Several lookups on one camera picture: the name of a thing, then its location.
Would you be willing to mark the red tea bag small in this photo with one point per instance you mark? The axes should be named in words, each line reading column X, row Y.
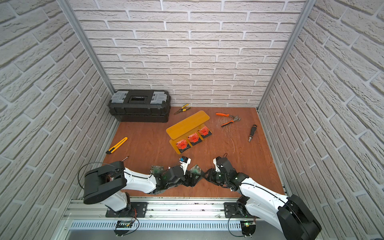
column 194, row 139

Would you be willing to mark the yellow utility knife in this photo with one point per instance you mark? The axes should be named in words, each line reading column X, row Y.
column 116, row 146

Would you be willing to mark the orange black pliers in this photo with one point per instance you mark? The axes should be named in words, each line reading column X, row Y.
column 232, row 120

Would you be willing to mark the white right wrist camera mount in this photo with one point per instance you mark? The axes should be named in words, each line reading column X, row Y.
column 216, row 165

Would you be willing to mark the controller board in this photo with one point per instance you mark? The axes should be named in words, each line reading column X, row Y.
column 124, row 228
column 248, row 228

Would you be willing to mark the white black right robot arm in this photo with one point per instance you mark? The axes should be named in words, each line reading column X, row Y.
column 290, row 215

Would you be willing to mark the yellow wooden two-tier shelf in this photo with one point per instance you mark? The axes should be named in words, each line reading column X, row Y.
column 186, row 127

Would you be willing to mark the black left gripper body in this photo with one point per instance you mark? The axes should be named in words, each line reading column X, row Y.
column 190, row 177

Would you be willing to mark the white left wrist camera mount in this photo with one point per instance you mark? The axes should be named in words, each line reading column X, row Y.
column 184, row 161

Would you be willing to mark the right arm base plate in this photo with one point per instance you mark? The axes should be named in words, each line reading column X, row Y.
column 235, row 210

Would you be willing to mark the red tea bag large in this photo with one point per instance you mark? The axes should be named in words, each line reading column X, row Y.
column 182, row 145

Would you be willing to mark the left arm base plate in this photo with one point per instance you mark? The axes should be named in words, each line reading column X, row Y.
column 135, row 209

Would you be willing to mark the left controller board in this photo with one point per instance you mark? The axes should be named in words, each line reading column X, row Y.
column 124, row 228

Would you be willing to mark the yellow black pliers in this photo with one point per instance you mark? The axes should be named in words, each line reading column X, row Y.
column 184, row 108

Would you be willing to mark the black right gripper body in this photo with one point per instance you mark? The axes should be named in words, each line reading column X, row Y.
column 216, row 178

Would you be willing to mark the green tea bag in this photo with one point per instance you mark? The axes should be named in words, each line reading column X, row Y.
column 156, row 170
column 196, row 170

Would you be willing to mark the aluminium frame rail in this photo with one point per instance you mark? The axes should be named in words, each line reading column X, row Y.
column 158, row 208

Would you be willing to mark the right controller board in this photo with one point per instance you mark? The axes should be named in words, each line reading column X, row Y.
column 248, row 228

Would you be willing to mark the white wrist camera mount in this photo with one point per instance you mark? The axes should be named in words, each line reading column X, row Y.
column 184, row 161
column 216, row 165

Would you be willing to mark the black orange screwdriver handle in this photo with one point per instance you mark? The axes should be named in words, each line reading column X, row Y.
column 252, row 132

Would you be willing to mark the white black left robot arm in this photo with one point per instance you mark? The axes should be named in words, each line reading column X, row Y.
column 107, row 183

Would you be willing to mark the black plastic toolbox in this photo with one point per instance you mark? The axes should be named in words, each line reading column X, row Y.
column 149, row 106

